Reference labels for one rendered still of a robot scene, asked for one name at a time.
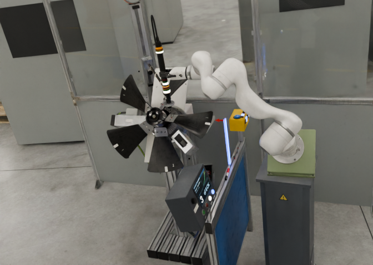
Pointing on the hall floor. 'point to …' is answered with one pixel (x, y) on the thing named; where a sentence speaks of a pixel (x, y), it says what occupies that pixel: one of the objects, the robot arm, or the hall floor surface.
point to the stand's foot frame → (177, 244)
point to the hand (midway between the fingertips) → (164, 72)
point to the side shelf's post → (196, 152)
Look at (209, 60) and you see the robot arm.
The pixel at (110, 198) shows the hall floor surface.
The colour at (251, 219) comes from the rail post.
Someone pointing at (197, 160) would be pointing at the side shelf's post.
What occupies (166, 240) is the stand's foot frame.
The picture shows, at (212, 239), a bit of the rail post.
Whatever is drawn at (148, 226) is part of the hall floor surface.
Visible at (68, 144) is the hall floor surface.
